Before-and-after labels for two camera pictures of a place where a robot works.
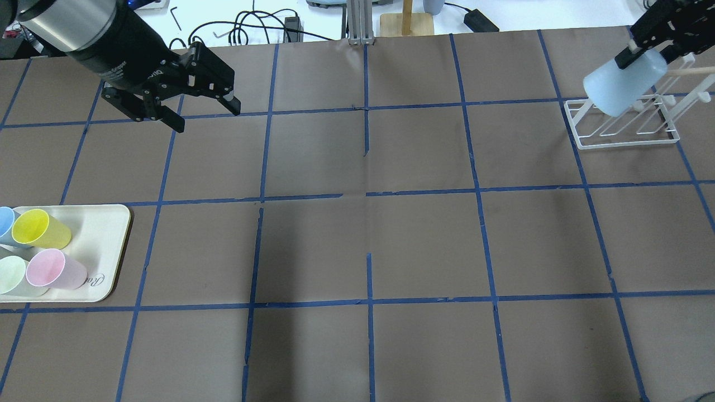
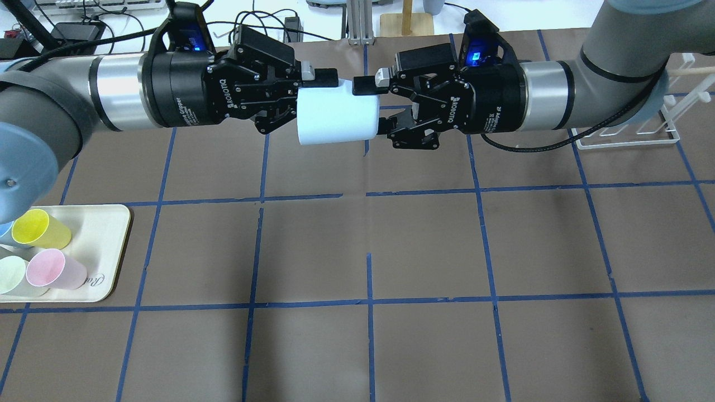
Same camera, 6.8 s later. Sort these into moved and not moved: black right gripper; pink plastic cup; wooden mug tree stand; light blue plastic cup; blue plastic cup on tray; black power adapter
Moved: light blue plastic cup; black right gripper
Not moved: wooden mug tree stand; black power adapter; pink plastic cup; blue plastic cup on tray
